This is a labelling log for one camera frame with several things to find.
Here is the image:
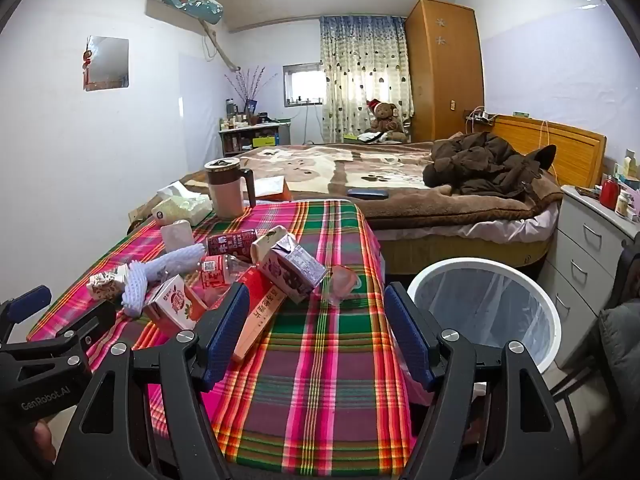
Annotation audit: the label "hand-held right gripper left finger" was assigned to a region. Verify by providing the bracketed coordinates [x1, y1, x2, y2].
[50, 282, 251, 480]

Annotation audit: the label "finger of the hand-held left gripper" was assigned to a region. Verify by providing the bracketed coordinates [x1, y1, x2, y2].
[0, 301, 117, 373]
[0, 285, 52, 333]

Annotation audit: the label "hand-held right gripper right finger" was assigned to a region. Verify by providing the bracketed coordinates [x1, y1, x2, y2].
[384, 282, 581, 480]

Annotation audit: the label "snack wrapper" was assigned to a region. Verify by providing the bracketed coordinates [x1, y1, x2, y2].
[87, 267, 131, 302]

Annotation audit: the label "long red box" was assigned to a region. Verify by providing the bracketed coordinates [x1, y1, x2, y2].
[232, 269, 289, 364]

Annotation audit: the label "white foam fruit net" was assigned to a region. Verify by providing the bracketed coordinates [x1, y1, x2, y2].
[144, 243, 209, 282]
[119, 262, 152, 319]

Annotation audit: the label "clear plastic bottle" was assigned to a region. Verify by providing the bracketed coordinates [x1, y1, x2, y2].
[199, 254, 262, 307]

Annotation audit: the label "red juice carton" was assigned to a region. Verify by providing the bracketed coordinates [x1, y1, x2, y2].
[144, 275, 209, 332]

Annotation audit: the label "clear plastic cup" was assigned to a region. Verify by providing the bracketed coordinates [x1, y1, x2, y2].
[322, 265, 361, 307]

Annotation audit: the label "red milk can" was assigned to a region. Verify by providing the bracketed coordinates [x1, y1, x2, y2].
[207, 229, 259, 262]

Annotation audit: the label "purple white milk carton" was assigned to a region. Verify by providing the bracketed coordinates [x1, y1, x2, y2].
[251, 232, 329, 304]

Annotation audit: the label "beige paper bag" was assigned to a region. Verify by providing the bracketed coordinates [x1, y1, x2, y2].
[264, 225, 297, 247]

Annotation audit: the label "white trash can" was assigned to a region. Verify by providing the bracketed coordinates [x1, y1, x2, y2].
[407, 257, 561, 377]

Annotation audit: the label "person's left hand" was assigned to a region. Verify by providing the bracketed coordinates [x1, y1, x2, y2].
[32, 419, 57, 464]

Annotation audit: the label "plaid tablecloth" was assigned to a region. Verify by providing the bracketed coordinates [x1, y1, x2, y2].
[25, 199, 436, 466]

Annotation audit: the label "pale pink bed sheet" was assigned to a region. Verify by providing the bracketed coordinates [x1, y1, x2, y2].
[372, 199, 562, 243]

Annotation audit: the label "soft tissue pack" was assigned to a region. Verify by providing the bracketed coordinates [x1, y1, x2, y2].
[151, 183, 214, 226]

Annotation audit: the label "brown lidded mug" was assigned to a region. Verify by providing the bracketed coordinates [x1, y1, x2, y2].
[205, 157, 256, 220]

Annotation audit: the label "orange white box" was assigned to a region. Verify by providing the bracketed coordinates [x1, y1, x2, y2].
[243, 176, 292, 205]

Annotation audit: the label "dark brown jacket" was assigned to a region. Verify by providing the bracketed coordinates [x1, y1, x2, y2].
[423, 131, 557, 198]

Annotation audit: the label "brown printed blanket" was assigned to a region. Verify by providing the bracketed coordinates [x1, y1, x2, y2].
[172, 141, 563, 231]

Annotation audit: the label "white nightstand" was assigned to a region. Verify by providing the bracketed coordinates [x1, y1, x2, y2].
[539, 185, 640, 367]

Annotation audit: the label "cluttered white shelf unit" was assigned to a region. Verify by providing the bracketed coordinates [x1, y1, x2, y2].
[218, 112, 294, 157]

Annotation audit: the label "grey chair cushion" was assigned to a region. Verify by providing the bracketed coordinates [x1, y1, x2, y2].
[598, 299, 640, 403]

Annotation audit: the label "brown teddy bear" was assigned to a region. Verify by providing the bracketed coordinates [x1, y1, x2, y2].
[366, 99, 409, 144]

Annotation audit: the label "wooden bed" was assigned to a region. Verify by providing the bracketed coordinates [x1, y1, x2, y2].
[172, 114, 608, 281]

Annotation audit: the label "red jar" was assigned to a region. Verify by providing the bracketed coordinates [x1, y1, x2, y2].
[599, 175, 621, 210]

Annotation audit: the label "dried branches in vase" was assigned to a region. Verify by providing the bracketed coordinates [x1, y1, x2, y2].
[224, 65, 279, 117]

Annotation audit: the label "small window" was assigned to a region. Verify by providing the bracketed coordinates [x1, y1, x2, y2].
[282, 62, 324, 108]

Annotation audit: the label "wooden wardrobe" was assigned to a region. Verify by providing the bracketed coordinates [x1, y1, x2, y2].
[404, 0, 485, 144]

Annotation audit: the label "patterned curtain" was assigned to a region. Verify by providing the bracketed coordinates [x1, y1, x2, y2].
[319, 16, 415, 144]

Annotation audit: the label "pale green box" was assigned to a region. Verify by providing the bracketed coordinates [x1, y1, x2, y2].
[619, 149, 640, 179]

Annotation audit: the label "wrapped air conditioner pipe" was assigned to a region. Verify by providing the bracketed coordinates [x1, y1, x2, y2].
[199, 19, 242, 72]

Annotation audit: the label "white cable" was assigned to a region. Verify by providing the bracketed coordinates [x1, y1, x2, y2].
[544, 120, 565, 187]

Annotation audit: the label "wall mirror sheet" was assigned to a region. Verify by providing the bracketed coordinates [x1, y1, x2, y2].
[84, 36, 130, 92]

